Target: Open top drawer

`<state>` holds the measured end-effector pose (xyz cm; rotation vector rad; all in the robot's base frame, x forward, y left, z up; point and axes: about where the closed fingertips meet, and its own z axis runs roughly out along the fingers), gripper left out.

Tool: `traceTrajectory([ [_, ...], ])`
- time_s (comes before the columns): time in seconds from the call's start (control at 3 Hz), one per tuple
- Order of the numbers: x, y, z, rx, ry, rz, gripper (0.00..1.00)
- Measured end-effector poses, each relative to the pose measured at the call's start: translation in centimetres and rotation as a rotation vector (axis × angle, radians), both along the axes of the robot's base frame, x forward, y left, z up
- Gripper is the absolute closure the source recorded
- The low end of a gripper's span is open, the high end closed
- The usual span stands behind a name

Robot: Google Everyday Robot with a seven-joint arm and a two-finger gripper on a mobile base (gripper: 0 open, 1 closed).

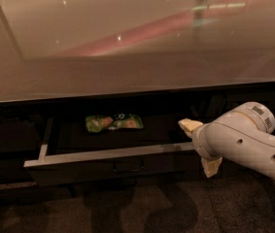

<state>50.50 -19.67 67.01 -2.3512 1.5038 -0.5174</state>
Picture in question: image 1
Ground dark left drawer column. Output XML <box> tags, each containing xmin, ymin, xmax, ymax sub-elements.
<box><xmin>0</xmin><ymin>121</ymin><xmax>44</xmax><ymax>206</ymax></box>

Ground dark top drawer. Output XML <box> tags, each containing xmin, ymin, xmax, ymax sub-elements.
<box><xmin>24</xmin><ymin>114</ymin><xmax>200</xmax><ymax>186</ymax></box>

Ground green snack bag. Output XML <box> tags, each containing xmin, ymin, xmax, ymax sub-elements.
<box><xmin>86</xmin><ymin>114</ymin><xmax>144</xmax><ymax>133</ymax></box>

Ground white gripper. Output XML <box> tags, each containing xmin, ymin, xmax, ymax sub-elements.
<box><xmin>178</xmin><ymin>118</ymin><xmax>223</xmax><ymax>178</ymax></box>

